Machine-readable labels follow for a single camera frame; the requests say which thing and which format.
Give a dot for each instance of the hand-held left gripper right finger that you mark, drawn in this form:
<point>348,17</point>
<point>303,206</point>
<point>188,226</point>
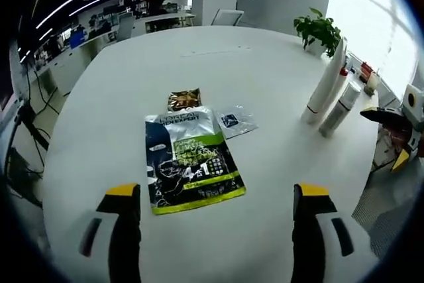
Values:
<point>306,230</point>

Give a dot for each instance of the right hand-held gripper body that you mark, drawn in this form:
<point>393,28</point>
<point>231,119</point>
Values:
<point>414,110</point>

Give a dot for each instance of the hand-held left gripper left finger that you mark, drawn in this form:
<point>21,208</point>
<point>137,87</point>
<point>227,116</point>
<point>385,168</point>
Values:
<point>126,230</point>

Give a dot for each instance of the white pump skincare bottle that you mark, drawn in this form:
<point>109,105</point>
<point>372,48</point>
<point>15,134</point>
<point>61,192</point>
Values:
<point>338,110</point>

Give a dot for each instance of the white skincare tube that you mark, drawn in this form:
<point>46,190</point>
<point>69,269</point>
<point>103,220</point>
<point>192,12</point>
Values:
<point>323,90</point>

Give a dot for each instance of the black green skincare packet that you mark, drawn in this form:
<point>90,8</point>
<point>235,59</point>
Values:
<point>192,163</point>

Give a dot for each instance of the clear sachet blue label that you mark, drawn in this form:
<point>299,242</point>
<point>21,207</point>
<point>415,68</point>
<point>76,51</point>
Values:
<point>235,120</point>

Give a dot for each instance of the gold foil skincare sachet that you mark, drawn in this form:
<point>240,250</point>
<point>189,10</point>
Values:
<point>183,99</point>

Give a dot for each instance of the blue storage crate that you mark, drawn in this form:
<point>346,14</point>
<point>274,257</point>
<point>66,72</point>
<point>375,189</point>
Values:
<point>77,38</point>

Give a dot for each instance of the small red box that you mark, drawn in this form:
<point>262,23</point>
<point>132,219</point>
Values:
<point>366,69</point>

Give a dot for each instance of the potted green plant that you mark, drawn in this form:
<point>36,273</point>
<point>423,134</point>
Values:
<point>318,28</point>

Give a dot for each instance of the white office desk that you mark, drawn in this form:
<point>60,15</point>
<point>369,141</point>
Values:
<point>172,19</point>
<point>59,67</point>

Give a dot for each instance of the white table socket panel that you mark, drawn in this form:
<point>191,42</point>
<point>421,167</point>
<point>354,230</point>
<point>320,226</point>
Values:
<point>215,51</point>

